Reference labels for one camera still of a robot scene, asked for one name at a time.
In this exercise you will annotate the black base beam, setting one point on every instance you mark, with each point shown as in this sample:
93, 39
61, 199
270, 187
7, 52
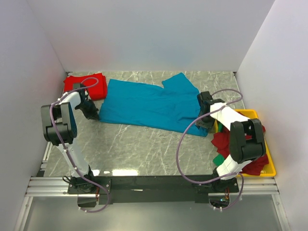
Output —
146, 189

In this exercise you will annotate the yellow plastic bin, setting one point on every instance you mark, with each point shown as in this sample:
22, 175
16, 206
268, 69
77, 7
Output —
269, 169

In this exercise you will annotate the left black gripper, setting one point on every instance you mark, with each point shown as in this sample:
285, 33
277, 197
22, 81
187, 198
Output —
90, 112

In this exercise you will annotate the aluminium frame rail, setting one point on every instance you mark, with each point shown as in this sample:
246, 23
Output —
56, 187

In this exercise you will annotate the dark red t shirt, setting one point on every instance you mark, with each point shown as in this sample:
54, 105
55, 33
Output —
221, 141

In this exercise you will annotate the folded red t shirt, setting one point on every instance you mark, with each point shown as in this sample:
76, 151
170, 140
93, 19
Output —
96, 83

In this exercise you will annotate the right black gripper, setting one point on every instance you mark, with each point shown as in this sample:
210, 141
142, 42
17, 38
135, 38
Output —
204, 122

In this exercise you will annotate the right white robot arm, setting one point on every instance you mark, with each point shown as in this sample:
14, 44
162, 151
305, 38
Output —
246, 143

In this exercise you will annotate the green t shirt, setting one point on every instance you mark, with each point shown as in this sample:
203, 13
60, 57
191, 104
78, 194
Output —
218, 160

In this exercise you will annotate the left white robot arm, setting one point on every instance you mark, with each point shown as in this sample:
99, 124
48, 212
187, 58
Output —
60, 128

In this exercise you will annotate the blue t shirt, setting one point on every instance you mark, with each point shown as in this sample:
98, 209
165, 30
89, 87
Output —
172, 106

